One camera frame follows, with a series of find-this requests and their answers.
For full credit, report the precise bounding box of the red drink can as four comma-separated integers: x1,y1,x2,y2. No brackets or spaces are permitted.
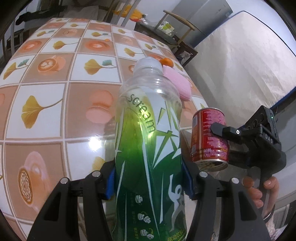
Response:
191,108,229,172

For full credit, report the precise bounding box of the green label plastic bottle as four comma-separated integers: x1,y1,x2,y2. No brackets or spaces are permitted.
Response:
112,57,187,240

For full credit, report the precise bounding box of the dark wooden stool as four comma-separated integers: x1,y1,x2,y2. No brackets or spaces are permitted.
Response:
174,41,198,67

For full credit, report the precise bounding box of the pink sponge cloth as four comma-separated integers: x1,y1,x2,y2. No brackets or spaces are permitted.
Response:
163,65,191,101

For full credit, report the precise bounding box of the patterned tablecloth dining table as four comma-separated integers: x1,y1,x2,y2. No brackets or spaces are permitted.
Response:
1,18,187,240

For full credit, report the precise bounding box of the wooden chair black seat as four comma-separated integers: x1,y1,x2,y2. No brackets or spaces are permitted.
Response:
135,10,198,53

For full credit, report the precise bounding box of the white mattress with blue edge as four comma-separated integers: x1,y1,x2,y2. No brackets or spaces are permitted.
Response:
185,11,295,126

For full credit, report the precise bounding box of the yellow plastic bag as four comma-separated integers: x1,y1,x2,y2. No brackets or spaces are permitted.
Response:
121,6,145,22

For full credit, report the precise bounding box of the person's right hand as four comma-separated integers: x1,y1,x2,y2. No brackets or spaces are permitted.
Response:
241,176,280,210

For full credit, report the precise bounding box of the grey refrigerator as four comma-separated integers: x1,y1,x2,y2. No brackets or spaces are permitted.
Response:
173,0,233,42

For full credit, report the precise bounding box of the orange fruit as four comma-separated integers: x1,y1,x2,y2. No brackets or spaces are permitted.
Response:
159,58,174,68

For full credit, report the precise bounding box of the grey side table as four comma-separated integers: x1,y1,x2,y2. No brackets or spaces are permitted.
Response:
16,1,140,25

